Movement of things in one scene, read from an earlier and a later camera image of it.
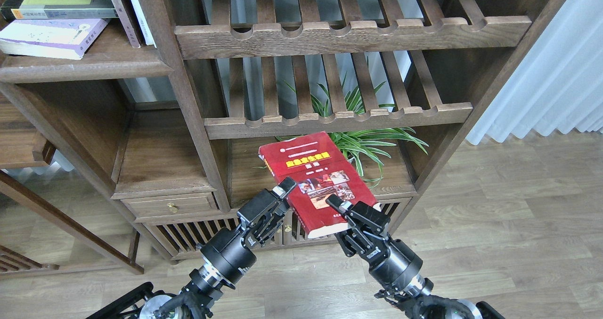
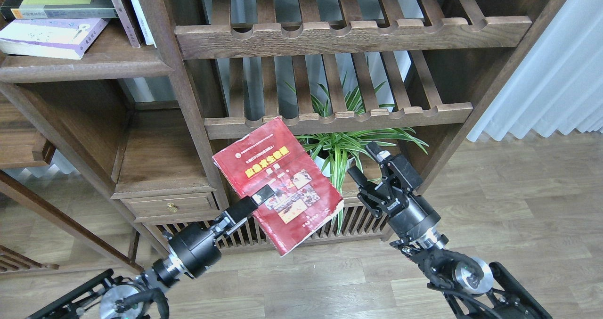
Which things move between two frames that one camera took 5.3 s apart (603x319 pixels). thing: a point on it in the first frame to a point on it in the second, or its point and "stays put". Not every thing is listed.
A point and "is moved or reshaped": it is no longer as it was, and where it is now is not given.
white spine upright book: [140, 16] stays put
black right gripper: [391, 262] to [408, 213]
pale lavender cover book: [61, 38] stays put
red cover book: [319, 170] is moved or reshaped
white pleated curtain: [558, 86] stays put
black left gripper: [229, 253] to [194, 246]
